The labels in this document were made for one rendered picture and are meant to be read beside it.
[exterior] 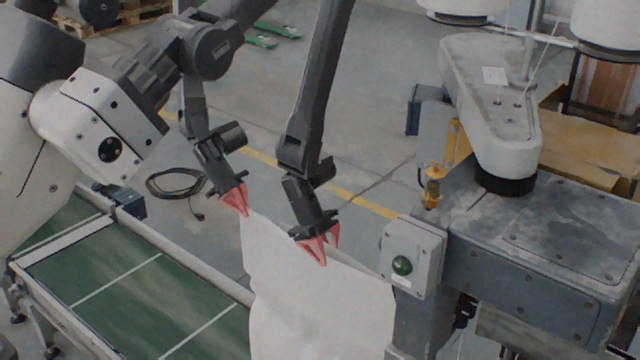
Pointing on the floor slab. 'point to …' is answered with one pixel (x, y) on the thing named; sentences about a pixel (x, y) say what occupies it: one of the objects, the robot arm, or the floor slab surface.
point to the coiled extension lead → (179, 190)
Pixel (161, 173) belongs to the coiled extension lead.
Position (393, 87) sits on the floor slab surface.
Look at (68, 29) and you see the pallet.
